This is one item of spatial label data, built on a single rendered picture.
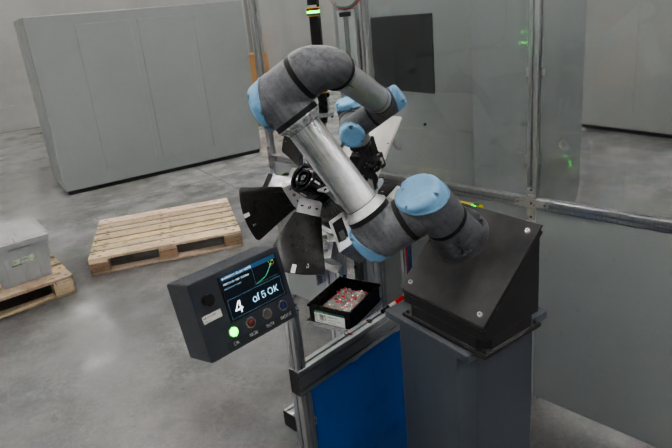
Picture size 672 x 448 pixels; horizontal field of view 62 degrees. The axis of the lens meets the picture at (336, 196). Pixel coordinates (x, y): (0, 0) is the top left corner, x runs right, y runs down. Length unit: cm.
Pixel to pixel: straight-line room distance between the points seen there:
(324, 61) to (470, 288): 64
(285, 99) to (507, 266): 65
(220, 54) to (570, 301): 609
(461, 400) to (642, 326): 110
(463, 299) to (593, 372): 133
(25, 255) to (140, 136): 324
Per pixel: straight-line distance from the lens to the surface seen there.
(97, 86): 734
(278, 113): 131
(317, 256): 204
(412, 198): 132
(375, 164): 186
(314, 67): 129
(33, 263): 466
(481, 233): 144
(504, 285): 137
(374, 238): 136
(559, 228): 242
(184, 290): 132
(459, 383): 150
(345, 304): 196
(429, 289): 147
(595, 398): 273
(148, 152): 755
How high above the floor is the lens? 180
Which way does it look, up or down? 18 degrees down
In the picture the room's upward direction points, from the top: 6 degrees counter-clockwise
